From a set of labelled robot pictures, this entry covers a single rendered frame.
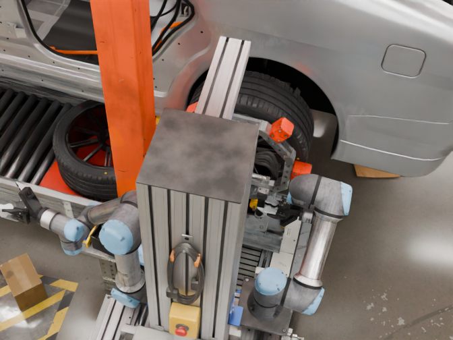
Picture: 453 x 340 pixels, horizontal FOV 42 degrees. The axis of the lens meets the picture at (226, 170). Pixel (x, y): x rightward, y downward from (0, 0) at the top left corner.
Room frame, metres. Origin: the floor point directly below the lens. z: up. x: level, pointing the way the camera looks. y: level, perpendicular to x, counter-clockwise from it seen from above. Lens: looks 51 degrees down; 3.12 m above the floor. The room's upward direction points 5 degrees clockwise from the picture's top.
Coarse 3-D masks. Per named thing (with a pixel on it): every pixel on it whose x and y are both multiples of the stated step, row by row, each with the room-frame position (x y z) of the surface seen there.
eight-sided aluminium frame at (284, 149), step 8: (240, 120) 1.92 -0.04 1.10; (248, 120) 1.91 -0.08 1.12; (256, 120) 1.91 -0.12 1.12; (264, 128) 1.86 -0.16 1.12; (264, 136) 1.85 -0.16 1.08; (272, 144) 1.84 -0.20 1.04; (280, 144) 1.85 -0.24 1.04; (288, 144) 1.88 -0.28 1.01; (280, 152) 1.83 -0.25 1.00; (288, 152) 1.84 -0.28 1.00; (288, 160) 1.82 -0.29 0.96; (288, 168) 1.82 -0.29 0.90; (288, 176) 1.82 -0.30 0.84; (280, 184) 1.83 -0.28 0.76; (288, 184) 1.82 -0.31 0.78; (256, 192) 1.85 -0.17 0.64; (272, 192) 1.83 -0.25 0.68
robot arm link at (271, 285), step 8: (264, 272) 1.17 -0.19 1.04; (272, 272) 1.17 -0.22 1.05; (280, 272) 1.17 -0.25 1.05; (256, 280) 1.14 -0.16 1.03; (264, 280) 1.13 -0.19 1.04; (272, 280) 1.13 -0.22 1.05; (280, 280) 1.13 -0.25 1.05; (288, 280) 1.15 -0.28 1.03; (256, 288) 1.11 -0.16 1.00; (264, 288) 1.10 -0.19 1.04; (272, 288) 1.10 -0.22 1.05; (280, 288) 1.10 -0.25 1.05; (288, 288) 1.11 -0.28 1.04; (256, 296) 1.11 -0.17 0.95; (264, 296) 1.09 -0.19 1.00; (272, 296) 1.08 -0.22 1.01; (280, 296) 1.08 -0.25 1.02; (264, 304) 1.08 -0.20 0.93; (272, 304) 1.09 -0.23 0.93; (280, 304) 1.07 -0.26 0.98
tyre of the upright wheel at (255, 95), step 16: (256, 80) 2.11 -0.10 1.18; (272, 80) 2.13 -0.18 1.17; (240, 96) 1.99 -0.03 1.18; (256, 96) 2.01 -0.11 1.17; (272, 96) 2.03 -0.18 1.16; (288, 96) 2.07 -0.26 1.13; (240, 112) 1.96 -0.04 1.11; (256, 112) 1.94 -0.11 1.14; (272, 112) 1.94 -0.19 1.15; (288, 112) 1.98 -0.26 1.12; (304, 112) 2.06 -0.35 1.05; (304, 128) 1.97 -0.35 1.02; (304, 144) 1.91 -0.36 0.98; (304, 160) 1.89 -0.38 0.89
